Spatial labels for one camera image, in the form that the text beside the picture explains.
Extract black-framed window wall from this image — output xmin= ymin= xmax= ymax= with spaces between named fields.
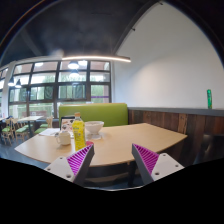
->
xmin=0 ymin=59 xmax=113 ymax=119

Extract white ceramic mug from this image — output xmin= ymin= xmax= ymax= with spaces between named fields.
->
xmin=54 ymin=130 xmax=72 ymax=146

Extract white paper sheets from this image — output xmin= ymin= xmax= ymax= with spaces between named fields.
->
xmin=38 ymin=128 xmax=61 ymax=137

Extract green upholstered bench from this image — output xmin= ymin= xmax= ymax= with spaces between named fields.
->
xmin=58 ymin=102 xmax=129 ymax=128

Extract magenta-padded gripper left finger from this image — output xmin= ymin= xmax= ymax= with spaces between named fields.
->
xmin=44 ymin=143 xmax=95 ymax=187

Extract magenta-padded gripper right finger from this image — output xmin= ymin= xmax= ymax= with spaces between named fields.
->
xmin=131 ymin=143 xmax=185 ymax=186

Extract long linear ceiling lamp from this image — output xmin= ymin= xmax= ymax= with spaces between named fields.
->
xmin=61 ymin=55 xmax=132 ymax=64

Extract light wooden dining table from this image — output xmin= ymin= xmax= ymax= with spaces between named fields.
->
xmin=16 ymin=115 xmax=45 ymax=134

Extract group of green-seated wooden chairs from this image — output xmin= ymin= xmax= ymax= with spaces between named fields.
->
xmin=0 ymin=116 xmax=54 ymax=145

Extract yellow drink bottle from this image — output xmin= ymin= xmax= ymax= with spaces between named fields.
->
xmin=72 ymin=112 xmax=87 ymax=152

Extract white bowl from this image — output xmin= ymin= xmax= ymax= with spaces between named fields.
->
xmin=84 ymin=120 xmax=105 ymax=140

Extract black-framed tablet with stickers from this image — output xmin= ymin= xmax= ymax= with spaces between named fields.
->
xmin=59 ymin=115 xmax=76 ymax=132

